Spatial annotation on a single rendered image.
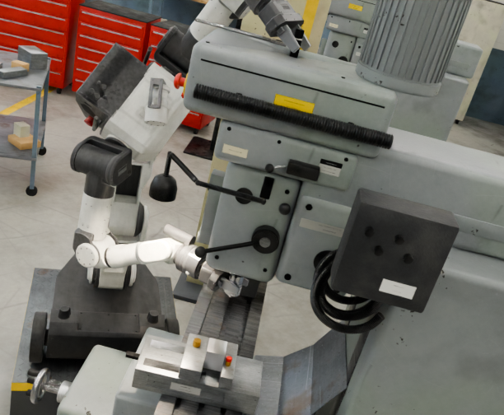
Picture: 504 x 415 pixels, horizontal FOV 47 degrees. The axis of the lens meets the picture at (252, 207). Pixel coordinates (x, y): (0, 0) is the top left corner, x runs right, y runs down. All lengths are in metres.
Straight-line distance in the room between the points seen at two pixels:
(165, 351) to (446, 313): 0.78
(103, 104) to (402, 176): 0.90
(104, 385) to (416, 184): 1.17
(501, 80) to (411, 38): 9.70
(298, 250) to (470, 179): 0.44
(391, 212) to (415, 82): 0.34
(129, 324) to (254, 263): 1.06
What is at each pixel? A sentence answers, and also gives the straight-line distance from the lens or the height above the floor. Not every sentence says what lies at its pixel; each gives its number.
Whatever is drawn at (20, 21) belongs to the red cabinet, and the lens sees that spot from 6.80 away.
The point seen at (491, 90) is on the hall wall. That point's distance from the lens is 11.03.
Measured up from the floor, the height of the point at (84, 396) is 0.75.
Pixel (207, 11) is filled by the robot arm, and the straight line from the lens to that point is 1.80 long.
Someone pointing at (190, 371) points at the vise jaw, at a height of 1.05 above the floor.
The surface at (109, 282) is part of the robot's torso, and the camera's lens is 2.56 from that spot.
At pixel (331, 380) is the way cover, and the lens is 1.75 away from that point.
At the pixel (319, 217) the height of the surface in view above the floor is 1.55.
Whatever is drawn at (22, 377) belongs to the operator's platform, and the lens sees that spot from 2.52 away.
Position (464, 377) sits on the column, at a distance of 1.57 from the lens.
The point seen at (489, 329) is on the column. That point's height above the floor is 1.44.
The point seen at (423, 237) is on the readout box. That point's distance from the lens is 1.18.
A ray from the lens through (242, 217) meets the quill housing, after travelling 1.47.
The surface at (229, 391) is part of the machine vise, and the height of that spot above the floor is 1.01.
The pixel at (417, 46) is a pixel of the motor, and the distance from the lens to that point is 1.35.
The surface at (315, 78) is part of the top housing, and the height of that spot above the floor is 1.88.
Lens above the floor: 2.15
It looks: 25 degrees down
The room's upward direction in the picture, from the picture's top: 14 degrees clockwise
